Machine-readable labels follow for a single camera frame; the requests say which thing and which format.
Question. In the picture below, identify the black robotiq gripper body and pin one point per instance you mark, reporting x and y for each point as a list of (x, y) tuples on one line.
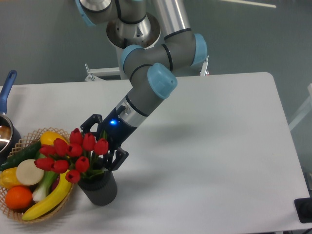
[(114, 128)]

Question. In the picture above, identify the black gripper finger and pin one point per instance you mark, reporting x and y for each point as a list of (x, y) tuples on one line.
[(89, 123), (114, 159)]

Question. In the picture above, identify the red tulip bouquet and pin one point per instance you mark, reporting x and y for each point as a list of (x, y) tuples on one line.
[(79, 156)]

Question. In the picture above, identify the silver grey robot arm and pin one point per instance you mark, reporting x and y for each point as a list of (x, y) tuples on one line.
[(150, 49)]

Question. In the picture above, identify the dark grey ribbed vase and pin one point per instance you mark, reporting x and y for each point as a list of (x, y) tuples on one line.
[(102, 190)]

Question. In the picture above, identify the yellow lemon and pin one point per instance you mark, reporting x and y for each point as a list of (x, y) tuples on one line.
[(49, 137)]

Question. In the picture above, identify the woven wicker basket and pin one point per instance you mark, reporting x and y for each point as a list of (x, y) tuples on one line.
[(24, 142)]

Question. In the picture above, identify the red apple in basket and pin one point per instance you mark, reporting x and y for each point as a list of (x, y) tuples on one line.
[(55, 184)]

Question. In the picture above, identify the yellow banana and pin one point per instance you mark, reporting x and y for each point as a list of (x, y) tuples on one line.
[(51, 201)]

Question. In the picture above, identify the green cucumber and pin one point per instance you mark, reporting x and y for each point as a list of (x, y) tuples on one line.
[(26, 153)]

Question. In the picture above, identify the round beige radish slice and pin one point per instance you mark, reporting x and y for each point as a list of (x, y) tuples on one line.
[(28, 173)]

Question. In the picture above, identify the green white leek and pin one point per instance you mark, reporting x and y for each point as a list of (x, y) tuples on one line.
[(44, 186)]

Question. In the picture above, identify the yellow bell pepper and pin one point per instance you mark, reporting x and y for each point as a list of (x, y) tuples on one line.
[(8, 178)]

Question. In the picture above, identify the orange fruit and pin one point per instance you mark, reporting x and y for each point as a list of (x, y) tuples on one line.
[(19, 197)]

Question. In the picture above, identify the black device at table edge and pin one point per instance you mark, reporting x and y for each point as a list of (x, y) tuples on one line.
[(304, 209)]

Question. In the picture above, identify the blue handled saucepan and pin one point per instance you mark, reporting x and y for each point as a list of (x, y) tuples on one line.
[(9, 136)]

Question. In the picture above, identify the white frame at right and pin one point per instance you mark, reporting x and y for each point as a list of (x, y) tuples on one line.
[(302, 111)]

